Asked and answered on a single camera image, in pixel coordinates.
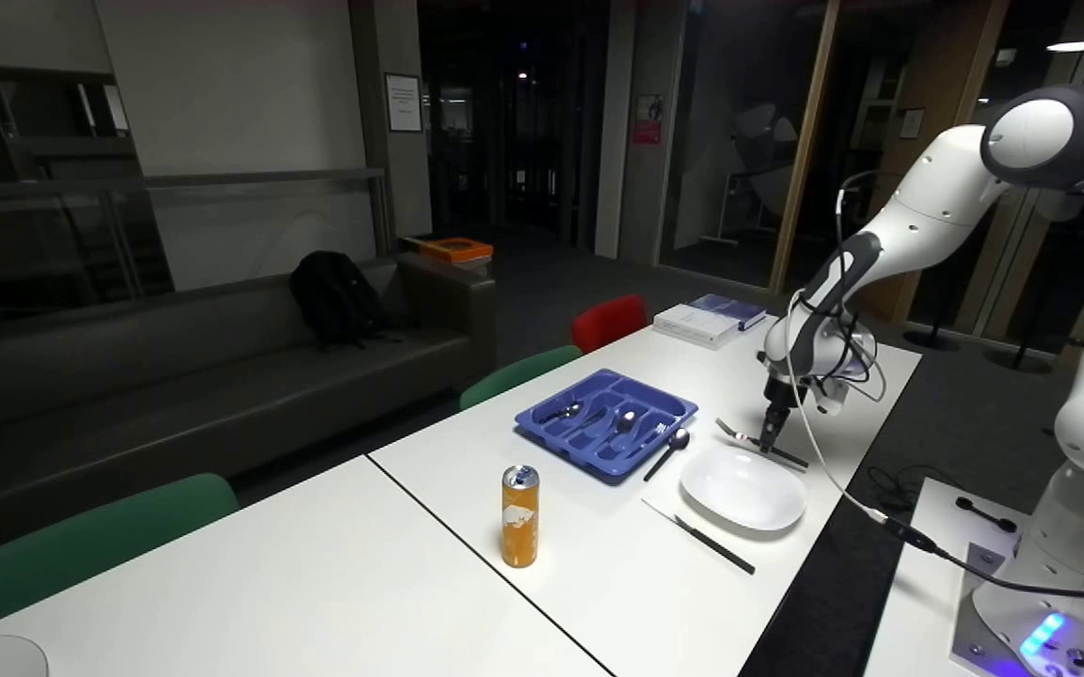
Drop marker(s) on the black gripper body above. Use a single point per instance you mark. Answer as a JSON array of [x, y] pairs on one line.
[[782, 388]]

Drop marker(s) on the orange drink can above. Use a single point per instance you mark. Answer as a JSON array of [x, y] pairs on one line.
[[522, 516]]

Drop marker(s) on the black backpack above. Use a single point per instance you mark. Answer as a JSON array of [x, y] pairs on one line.
[[336, 300]]

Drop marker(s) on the white book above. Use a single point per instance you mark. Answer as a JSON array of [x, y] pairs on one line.
[[695, 326]]

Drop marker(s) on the green chair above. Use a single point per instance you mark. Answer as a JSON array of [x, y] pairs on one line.
[[108, 534], [517, 373]]

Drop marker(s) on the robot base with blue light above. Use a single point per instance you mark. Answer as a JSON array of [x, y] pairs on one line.
[[1045, 640]]

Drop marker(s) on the black handled spoon in tray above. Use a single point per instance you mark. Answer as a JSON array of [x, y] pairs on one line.
[[621, 422]]

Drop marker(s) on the blue hardcover book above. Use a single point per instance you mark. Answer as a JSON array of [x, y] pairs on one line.
[[743, 315]]

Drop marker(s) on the grey sofa bench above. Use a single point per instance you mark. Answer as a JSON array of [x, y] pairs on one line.
[[221, 383]]

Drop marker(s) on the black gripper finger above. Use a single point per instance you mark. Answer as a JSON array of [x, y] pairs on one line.
[[785, 433], [770, 433]]

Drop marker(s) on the blue cutlery tray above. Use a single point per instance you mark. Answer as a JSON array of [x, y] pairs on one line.
[[578, 422]]

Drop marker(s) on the black handled knife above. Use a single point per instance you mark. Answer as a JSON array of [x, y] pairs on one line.
[[706, 541]]

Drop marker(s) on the red chair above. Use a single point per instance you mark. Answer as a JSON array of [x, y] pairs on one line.
[[606, 322]]

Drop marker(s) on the black handled spoon on table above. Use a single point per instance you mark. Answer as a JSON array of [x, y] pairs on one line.
[[665, 458]]

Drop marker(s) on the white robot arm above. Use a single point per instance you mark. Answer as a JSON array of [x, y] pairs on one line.
[[1026, 143]]

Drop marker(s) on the white shallow bowl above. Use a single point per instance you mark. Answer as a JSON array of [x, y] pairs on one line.
[[743, 490]]

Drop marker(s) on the bin with orange lid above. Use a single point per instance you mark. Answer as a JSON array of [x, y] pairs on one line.
[[462, 255]]

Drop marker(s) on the black tool on base table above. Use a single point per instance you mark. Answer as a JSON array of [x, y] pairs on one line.
[[1000, 519]]

